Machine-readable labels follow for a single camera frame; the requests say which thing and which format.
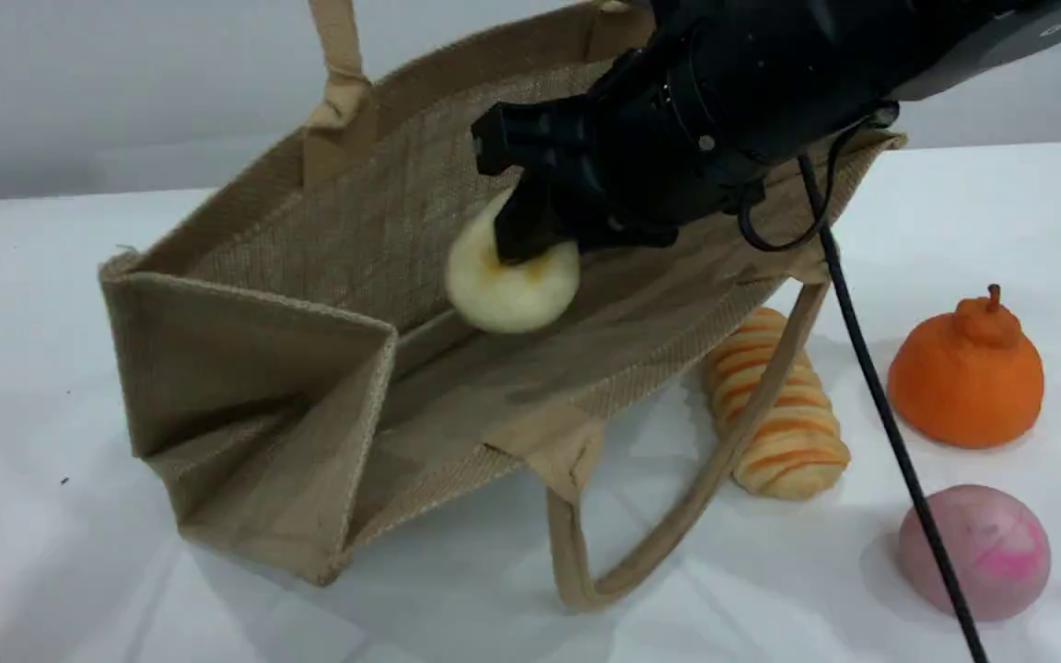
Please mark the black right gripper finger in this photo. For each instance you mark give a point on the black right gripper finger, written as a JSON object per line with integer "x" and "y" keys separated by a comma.
{"x": 530, "y": 226}

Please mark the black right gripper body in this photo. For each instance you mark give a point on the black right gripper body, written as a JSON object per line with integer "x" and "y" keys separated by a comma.
{"x": 623, "y": 157}

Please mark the pale round egg yolk pastry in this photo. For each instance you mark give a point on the pale round egg yolk pastry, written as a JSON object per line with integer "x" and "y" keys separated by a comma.
{"x": 507, "y": 295}

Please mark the brown jute tote bag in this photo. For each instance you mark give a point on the brown jute tote bag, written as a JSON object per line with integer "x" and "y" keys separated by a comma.
{"x": 309, "y": 368}

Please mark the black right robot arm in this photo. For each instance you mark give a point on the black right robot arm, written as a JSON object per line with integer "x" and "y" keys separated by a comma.
{"x": 862, "y": 55}

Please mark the orange striped bread roll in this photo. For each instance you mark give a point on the orange striped bread roll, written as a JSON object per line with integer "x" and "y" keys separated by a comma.
{"x": 793, "y": 442}

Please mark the orange tangerine with stem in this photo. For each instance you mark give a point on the orange tangerine with stem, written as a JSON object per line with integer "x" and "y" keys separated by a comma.
{"x": 963, "y": 387}

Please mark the pink round bun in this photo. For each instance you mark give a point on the pink round bun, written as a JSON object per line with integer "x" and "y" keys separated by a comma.
{"x": 991, "y": 552}

